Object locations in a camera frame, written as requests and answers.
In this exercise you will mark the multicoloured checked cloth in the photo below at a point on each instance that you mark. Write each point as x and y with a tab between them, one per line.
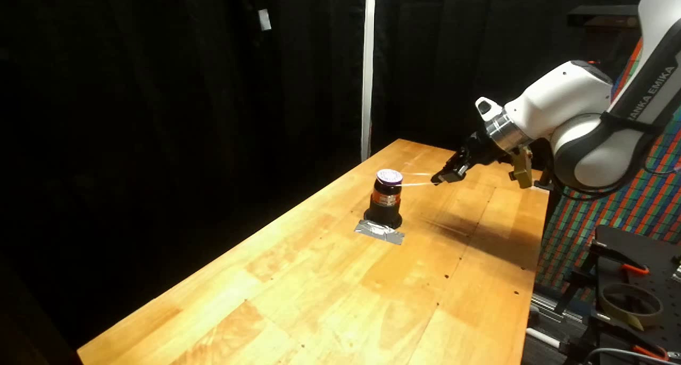
612	210

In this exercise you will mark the orange clamp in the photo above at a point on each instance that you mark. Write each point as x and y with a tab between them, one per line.
650	353
636	270

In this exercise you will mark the black curtain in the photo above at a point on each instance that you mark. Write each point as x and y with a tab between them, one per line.
159	115

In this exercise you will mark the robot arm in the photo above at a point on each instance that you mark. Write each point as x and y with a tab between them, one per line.
574	101

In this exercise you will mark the roll of tape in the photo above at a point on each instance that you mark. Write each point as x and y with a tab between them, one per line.
612	304

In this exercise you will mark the white tube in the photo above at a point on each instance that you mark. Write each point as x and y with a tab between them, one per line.
542	337

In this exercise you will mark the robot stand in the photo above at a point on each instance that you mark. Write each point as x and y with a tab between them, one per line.
654	258

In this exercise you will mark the strip of silver tape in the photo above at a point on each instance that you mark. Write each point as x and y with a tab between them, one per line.
379	232

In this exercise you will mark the white pole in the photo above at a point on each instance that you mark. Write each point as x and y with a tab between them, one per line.
368	67

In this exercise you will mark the black round base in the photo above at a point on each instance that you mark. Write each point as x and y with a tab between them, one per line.
383	215

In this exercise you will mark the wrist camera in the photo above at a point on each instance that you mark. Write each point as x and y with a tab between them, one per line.
522	167

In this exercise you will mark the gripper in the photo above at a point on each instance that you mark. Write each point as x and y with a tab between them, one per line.
480	147

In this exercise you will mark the light rubber band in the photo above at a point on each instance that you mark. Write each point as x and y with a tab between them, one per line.
417	184

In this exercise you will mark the small grey tag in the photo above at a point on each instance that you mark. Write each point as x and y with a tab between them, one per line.
264	19

